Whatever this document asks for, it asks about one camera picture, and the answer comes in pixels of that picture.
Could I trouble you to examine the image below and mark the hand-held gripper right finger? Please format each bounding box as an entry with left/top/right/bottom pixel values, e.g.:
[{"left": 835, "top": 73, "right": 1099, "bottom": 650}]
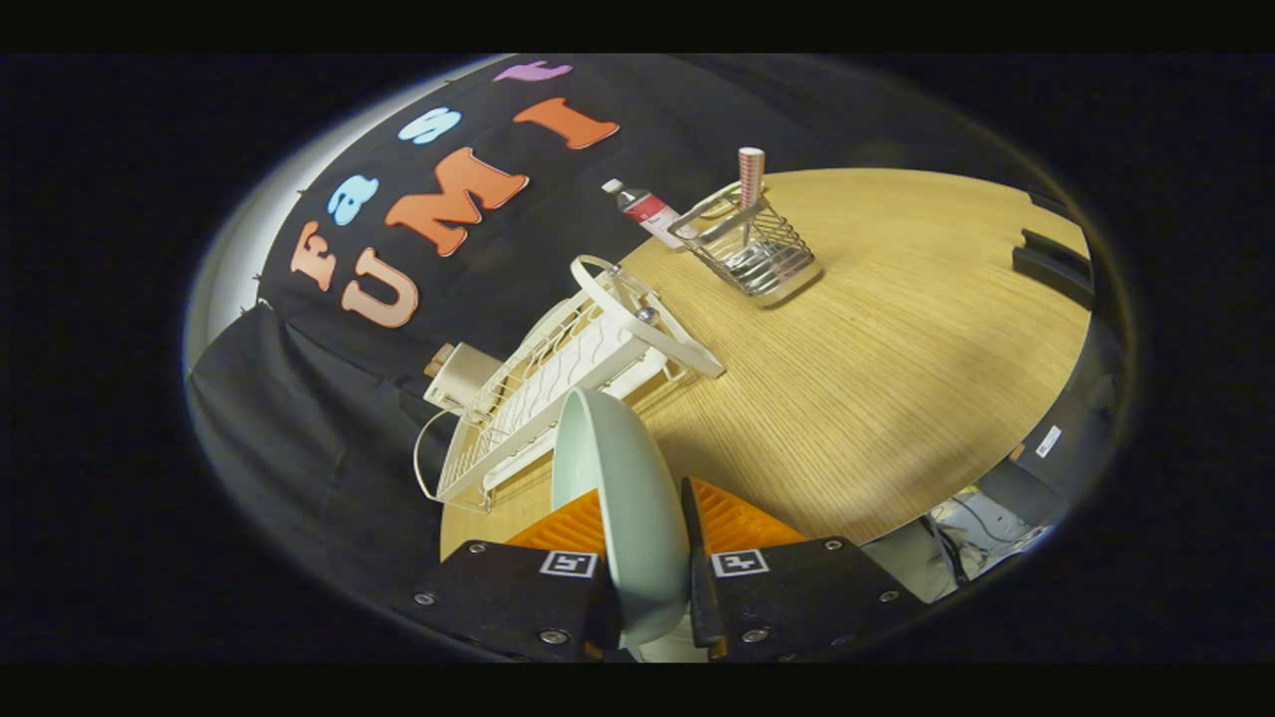
[{"left": 680, "top": 476, "right": 927, "bottom": 663}]

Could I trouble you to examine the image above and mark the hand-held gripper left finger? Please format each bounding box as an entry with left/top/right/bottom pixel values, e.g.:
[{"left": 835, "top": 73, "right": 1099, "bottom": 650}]
[{"left": 393, "top": 488, "right": 624, "bottom": 663}]

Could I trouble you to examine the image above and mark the light green plate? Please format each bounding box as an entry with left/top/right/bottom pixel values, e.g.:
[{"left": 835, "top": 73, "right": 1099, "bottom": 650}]
[{"left": 552, "top": 386, "right": 692, "bottom": 646}]

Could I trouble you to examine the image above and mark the white wire dish rack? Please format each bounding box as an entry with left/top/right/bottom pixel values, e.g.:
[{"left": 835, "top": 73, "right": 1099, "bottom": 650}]
[{"left": 413, "top": 255, "right": 726, "bottom": 514}]

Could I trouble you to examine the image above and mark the metal wire basket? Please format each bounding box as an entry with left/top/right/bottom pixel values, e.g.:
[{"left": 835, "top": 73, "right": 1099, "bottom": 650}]
[{"left": 667, "top": 182, "right": 824, "bottom": 308}]

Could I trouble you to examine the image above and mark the striped handle spoon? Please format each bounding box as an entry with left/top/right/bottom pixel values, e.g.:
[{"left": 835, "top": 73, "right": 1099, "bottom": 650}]
[{"left": 738, "top": 147, "right": 766, "bottom": 250}]

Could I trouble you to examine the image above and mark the white toaster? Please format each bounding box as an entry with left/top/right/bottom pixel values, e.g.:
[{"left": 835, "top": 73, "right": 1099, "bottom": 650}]
[{"left": 423, "top": 343, "right": 502, "bottom": 414}]

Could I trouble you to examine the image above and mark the black backdrop cloth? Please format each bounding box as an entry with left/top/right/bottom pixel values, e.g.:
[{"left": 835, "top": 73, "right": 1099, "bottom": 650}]
[{"left": 187, "top": 55, "right": 1057, "bottom": 618}]

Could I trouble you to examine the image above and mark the clear bottle red label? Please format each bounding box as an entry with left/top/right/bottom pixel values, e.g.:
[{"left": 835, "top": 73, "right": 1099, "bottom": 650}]
[{"left": 602, "top": 178, "right": 698, "bottom": 250}]

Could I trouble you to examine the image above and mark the black chair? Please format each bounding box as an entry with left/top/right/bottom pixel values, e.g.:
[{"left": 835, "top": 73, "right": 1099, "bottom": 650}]
[{"left": 1013, "top": 229, "right": 1095, "bottom": 310}]

